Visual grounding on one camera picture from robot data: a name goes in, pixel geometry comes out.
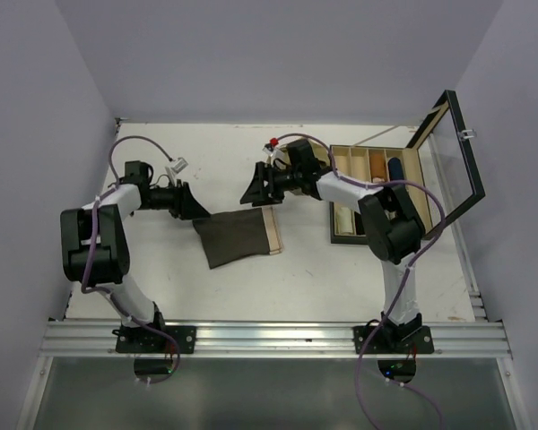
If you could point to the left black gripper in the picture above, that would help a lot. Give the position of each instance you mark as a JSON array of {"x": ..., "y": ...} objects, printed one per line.
[{"x": 185, "y": 206}]

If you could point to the rolled navy underwear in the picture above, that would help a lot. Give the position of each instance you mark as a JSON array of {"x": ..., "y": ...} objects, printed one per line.
[{"x": 395, "y": 169}]

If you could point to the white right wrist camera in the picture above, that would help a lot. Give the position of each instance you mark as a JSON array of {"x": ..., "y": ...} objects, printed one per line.
[{"x": 275, "y": 156}]

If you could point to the rolled cream underwear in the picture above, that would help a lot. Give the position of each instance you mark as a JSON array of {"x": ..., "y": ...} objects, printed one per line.
[{"x": 344, "y": 221}]

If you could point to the aluminium mounting rail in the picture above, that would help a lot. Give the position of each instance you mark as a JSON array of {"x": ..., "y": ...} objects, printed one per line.
[{"x": 101, "y": 338}]

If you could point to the rolled orange underwear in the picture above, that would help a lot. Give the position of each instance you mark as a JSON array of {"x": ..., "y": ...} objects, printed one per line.
[{"x": 377, "y": 167}]

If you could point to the black compartment storage box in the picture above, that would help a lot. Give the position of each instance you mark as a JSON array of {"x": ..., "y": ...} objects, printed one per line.
[{"x": 437, "y": 154}]

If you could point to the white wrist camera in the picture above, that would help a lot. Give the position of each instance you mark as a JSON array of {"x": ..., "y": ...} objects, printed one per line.
[
  {"x": 176, "y": 166},
  {"x": 275, "y": 156}
]

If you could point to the brown underwear beige waistband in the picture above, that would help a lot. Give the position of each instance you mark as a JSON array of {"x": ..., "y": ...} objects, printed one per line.
[{"x": 234, "y": 235}]

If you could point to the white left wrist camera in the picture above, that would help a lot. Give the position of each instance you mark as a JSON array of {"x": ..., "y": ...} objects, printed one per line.
[{"x": 176, "y": 166}]

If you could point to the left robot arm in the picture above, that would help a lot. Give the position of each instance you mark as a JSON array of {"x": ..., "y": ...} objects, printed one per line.
[{"x": 95, "y": 254}]

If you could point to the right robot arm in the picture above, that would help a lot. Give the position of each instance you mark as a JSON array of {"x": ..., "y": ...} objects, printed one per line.
[{"x": 391, "y": 224}]

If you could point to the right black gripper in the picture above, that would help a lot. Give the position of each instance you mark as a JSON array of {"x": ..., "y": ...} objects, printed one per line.
[{"x": 259, "y": 193}]

